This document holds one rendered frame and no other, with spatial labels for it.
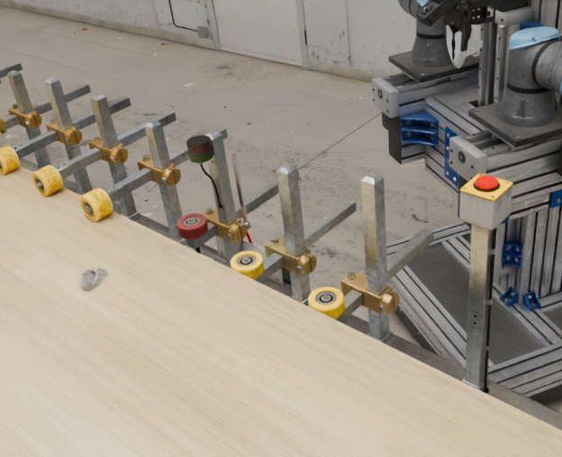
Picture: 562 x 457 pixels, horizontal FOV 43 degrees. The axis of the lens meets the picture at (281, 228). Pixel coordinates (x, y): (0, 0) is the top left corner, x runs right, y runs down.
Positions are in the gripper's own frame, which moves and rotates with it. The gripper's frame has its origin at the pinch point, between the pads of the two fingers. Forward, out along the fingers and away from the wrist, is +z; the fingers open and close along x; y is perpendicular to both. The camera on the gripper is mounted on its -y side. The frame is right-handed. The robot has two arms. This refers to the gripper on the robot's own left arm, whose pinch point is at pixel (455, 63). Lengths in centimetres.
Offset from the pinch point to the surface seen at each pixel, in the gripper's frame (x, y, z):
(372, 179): -12.0, -26.2, 15.5
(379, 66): 281, 113, 119
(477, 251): -34.1, -14.9, 23.5
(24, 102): 119, -97, 30
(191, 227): 29, -60, 41
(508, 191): -35.9, -10.2, 10.6
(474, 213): -35.0, -16.4, 13.8
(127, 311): 3, -82, 41
